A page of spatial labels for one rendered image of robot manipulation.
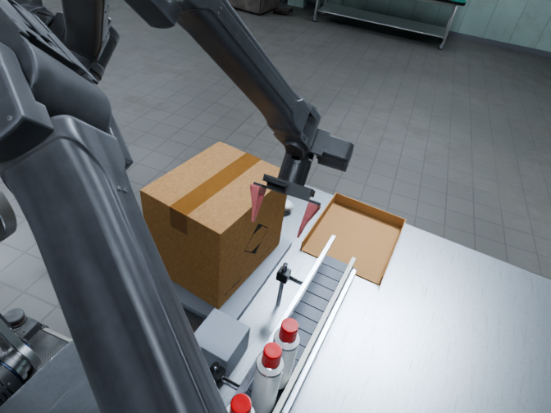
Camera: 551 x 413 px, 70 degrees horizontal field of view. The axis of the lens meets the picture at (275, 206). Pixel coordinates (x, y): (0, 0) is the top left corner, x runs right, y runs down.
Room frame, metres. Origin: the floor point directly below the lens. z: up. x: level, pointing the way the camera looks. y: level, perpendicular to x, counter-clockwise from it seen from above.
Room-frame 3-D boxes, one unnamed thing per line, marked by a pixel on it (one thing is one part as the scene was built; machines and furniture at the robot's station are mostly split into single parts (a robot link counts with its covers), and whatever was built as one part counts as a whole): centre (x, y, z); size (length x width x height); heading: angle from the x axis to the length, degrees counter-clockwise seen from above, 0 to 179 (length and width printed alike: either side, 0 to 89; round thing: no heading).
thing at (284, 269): (0.65, -0.06, 0.91); 0.07 x 0.03 x 0.17; 68
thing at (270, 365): (0.37, -0.03, 0.98); 0.05 x 0.05 x 0.20
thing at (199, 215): (0.79, 0.15, 0.99); 0.30 x 0.24 x 0.27; 153
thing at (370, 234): (0.96, -0.27, 0.85); 0.30 x 0.26 x 0.04; 158
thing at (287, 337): (0.43, -0.06, 0.98); 0.05 x 0.05 x 0.20
